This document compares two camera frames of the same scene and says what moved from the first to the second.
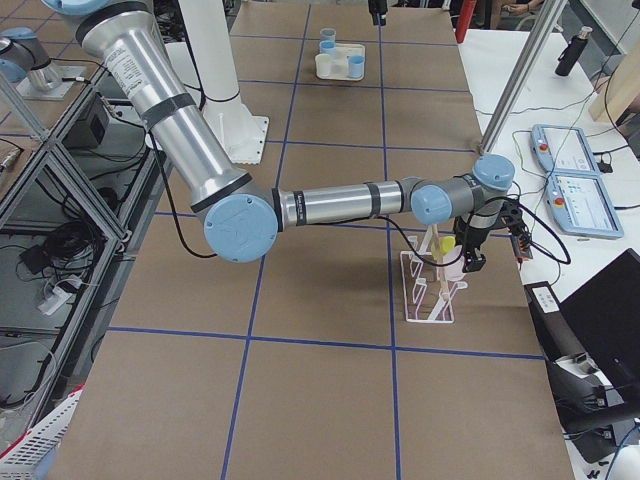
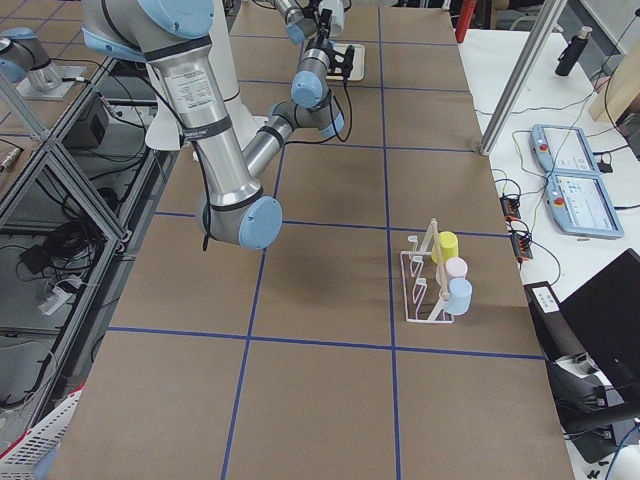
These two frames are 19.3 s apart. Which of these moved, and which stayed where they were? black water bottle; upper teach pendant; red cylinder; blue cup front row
Moved: blue cup front row
Stayed: black water bottle; upper teach pendant; red cylinder
